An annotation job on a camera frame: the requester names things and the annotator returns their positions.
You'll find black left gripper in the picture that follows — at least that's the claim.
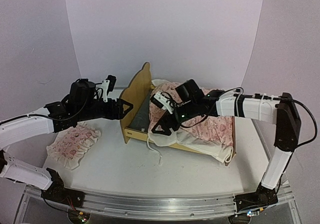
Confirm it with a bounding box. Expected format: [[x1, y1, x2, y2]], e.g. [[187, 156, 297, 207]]
[[76, 98, 134, 122]]

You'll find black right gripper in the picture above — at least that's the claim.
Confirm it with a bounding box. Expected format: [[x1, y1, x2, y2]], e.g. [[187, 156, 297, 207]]
[[151, 100, 198, 137]]

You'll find wooden pet bed frame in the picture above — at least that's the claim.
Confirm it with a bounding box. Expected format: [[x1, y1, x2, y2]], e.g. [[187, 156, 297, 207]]
[[120, 62, 236, 165]]

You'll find pink unicorn print blanket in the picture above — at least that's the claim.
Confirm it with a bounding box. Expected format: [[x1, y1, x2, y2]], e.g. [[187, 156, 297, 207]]
[[147, 79, 235, 165]]

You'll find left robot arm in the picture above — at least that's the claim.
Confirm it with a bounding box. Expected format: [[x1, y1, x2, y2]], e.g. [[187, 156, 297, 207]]
[[0, 98, 134, 203]]

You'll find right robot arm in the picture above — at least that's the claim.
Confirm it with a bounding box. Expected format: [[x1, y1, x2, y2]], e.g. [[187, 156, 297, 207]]
[[156, 118, 320, 195]]

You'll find pink ruffled unicorn pillow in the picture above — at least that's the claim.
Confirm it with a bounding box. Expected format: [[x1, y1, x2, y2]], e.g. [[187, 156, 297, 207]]
[[46, 122, 102, 170]]

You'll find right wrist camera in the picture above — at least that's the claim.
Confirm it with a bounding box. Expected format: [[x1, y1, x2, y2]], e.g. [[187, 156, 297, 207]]
[[150, 91, 175, 114]]

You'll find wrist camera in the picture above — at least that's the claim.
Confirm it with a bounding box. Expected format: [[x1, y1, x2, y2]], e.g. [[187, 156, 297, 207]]
[[67, 75, 117, 107], [150, 91, 175, 114]]

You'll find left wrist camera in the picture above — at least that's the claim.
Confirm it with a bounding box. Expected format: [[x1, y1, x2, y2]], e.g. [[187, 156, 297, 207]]
[[67, 75, 117, 107]]

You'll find aluminium front rail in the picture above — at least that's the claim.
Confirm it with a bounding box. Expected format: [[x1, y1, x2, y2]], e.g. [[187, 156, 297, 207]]
[[14, 186, 301, 224]]

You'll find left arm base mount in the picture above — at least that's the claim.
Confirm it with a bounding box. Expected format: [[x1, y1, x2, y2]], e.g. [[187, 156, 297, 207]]
[[41, 188, 85, 208]]

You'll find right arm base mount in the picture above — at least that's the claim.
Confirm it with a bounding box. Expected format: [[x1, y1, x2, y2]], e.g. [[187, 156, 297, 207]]
[[233, 192, 278, 213]]

